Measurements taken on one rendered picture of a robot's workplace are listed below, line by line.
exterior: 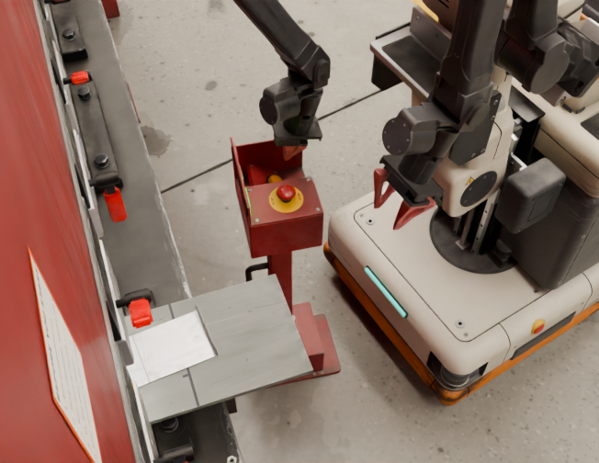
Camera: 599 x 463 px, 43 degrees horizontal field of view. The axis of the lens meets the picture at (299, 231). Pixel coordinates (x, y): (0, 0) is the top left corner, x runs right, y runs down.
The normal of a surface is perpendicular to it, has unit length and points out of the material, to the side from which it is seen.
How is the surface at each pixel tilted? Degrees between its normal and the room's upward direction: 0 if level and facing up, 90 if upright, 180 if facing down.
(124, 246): 0
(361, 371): 0
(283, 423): 0
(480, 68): 79
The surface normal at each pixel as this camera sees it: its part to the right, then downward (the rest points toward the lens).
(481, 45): 0.50, 0.70
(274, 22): 0.62, 0.52
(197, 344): 0.00, -0.59
